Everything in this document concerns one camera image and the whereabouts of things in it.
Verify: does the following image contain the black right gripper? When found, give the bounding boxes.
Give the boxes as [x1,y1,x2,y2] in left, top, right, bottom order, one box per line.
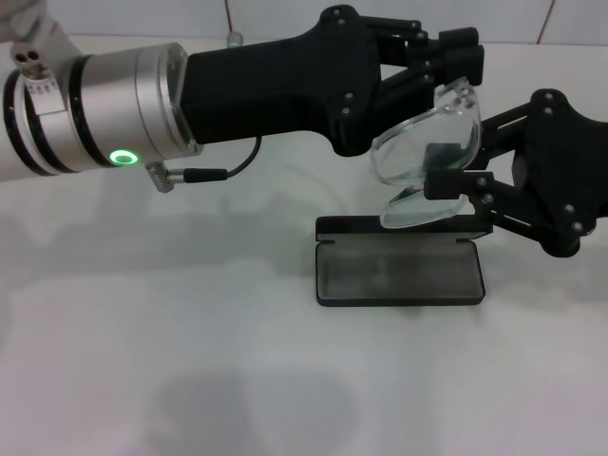
[425,86,608,258]

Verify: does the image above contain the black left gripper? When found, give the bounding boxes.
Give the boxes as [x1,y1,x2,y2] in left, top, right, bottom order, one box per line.
[181,3,486,158]

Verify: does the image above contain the clear white glasses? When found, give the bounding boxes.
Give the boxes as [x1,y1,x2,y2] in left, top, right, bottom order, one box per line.
[369,74,485,230]

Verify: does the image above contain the black glasses case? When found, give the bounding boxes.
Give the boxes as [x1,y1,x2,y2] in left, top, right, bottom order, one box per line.
[313,213,496,309]

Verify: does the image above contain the black cable with metal plug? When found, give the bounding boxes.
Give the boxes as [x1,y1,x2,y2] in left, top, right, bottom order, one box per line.
[143,134,263,192]

